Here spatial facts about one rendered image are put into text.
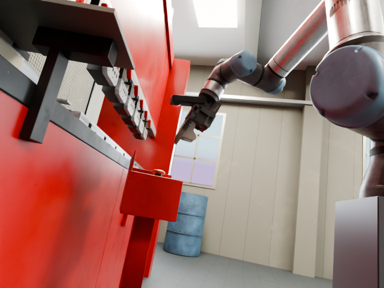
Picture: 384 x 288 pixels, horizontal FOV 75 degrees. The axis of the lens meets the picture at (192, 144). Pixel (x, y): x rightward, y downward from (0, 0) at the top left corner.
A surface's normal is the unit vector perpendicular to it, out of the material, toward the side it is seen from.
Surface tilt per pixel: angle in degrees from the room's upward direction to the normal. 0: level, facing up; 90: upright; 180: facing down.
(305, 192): 90
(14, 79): 90
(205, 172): 90
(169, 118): 90
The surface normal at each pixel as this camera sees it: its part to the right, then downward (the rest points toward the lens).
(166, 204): 0.28, -0.18
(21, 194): 0.98, 0.18
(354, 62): -0.89, -0.13
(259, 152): -0.18, -0.26
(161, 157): 0.04, -0.23
